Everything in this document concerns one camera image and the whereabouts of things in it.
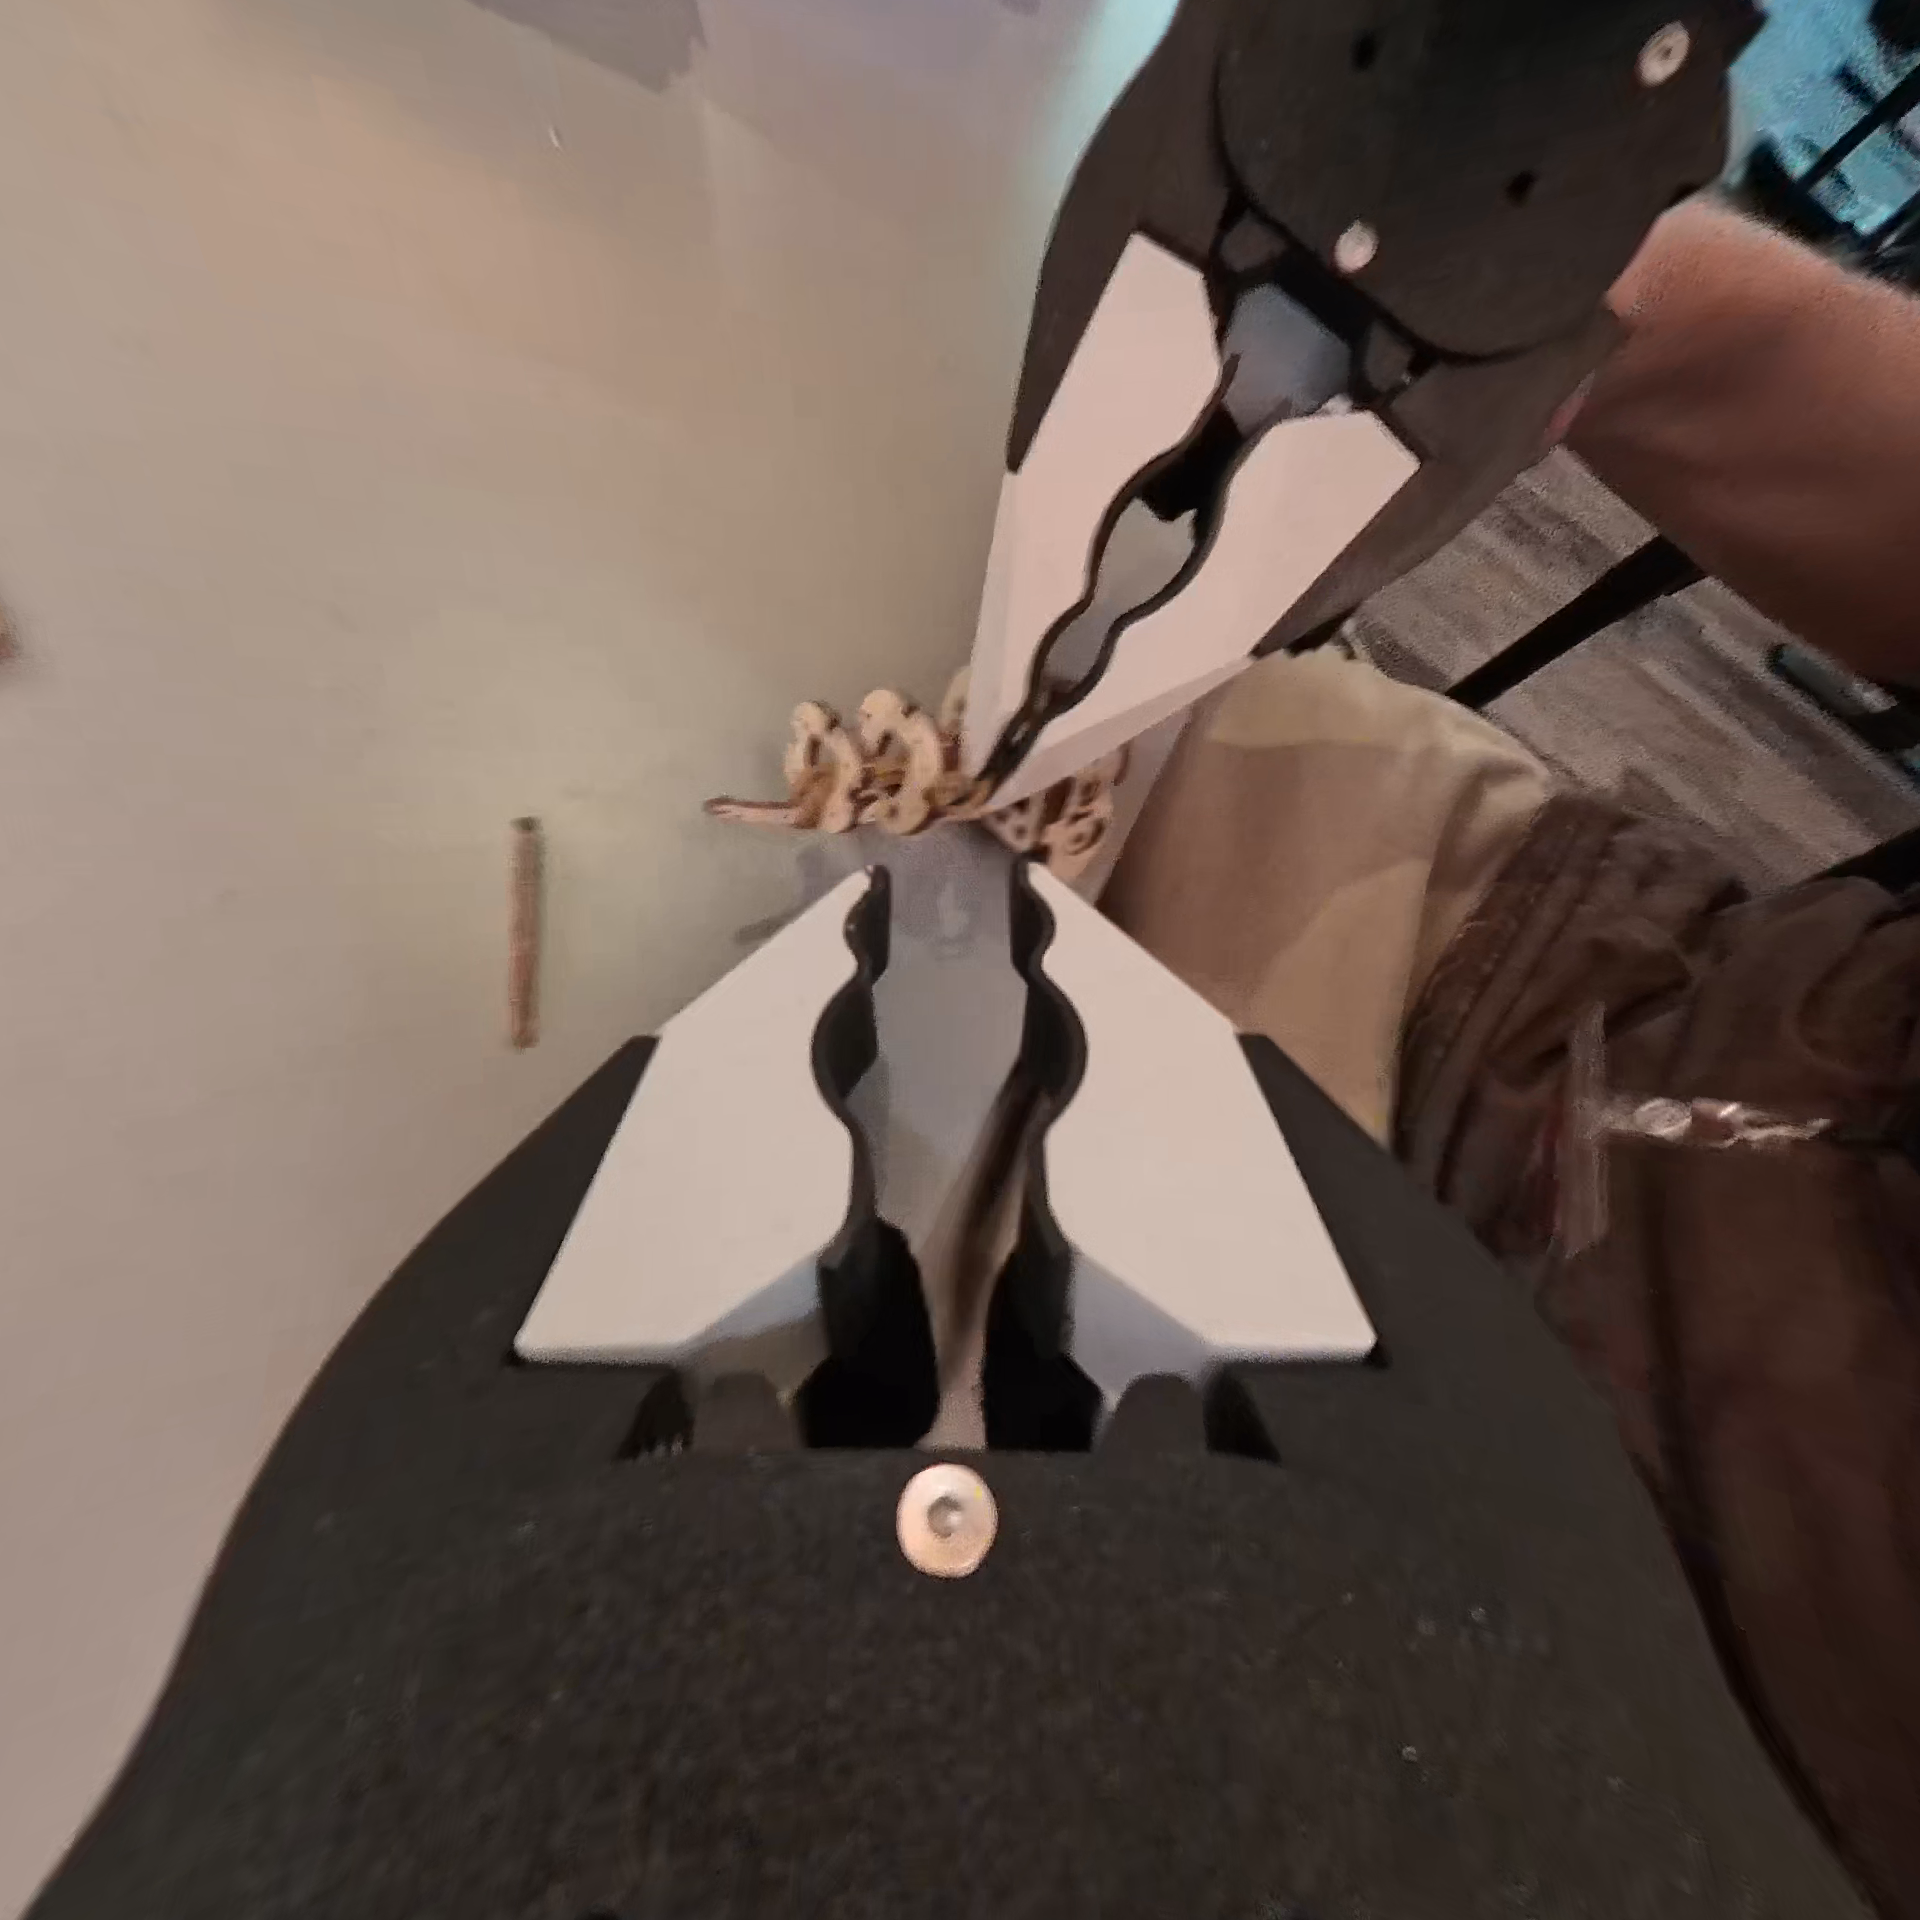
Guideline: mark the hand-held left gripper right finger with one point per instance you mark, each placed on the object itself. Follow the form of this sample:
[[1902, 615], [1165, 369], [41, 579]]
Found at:
[[1202, 1200]]

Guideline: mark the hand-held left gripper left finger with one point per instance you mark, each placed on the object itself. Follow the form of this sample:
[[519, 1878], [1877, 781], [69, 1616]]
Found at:
[[673, 1200]]

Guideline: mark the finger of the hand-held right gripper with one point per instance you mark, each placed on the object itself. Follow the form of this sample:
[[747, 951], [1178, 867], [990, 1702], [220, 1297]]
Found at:
[[1109, 393], [1288, 542]]

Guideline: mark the small wooden model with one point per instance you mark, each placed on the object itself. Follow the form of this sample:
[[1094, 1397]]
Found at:
[[886, 766]]

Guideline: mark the person's right forearm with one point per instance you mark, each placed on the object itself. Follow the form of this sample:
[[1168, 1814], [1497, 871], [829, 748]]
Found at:
[[1770, 420]]

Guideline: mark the beige camouflage garment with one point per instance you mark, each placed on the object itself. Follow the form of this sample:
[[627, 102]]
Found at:
[[1322, 838]]

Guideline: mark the thin wooden stick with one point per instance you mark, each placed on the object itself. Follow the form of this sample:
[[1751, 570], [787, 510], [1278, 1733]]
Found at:
[[525, 932]]

